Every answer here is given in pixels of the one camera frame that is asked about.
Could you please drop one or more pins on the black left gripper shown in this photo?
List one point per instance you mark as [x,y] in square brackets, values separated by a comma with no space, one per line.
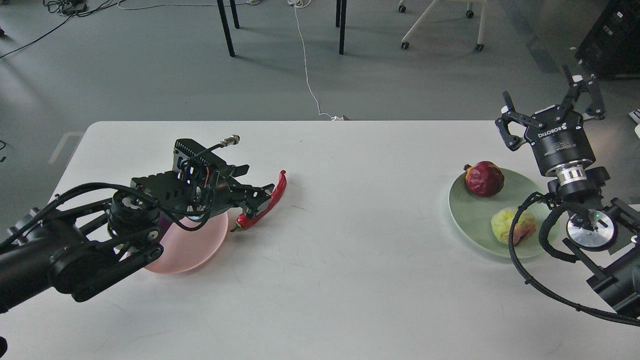
[200,185]

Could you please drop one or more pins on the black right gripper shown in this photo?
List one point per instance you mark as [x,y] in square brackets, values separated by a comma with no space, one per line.
[562,140]

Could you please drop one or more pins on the red chili pepper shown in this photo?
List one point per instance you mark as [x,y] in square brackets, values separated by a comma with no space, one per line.
[243,223]

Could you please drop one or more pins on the red pomegranate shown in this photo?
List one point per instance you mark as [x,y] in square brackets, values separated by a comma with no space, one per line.
[484,179]

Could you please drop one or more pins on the purple eggplant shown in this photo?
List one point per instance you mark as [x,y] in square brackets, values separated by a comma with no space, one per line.
[163,224]

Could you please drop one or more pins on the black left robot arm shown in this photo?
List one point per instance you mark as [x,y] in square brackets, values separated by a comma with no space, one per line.
[97,234]

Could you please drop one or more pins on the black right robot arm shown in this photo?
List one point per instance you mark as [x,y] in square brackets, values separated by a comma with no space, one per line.
[579,227]

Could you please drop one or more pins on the pink plate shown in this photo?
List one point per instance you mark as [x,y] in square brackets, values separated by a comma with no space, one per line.
[184,251]

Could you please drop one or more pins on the black equipment case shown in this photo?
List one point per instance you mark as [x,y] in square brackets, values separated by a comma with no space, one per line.
[611,48]

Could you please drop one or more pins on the green plate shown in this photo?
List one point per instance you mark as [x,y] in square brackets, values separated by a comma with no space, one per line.
[472,214]

